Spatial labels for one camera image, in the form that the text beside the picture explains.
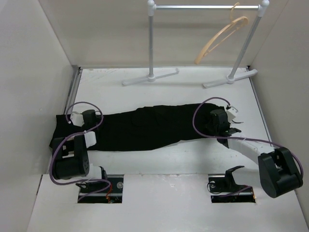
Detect black trousers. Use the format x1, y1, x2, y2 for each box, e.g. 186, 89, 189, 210
49, 102, 230, 153

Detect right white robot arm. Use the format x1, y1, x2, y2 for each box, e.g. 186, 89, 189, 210
206, 109, 303, 198

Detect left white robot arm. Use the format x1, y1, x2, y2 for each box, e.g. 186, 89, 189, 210
50, 109, 108, 193

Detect beige plastic hanger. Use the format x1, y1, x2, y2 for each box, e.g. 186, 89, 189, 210
194, 2, 249, 65

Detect white metal clothes rack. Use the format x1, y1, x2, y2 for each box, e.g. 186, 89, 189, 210
121, 0, 270, 89

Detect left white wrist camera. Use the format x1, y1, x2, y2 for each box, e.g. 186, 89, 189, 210
70, 112, 84, 127

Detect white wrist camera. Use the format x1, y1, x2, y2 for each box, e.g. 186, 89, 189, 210
225, 105, 239, 122
70, 112, 84, 127

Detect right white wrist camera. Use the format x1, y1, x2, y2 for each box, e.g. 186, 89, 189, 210
225, 105, 239, 122

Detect aluminium side rail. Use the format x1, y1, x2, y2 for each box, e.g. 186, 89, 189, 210
49, 66, 83, 174

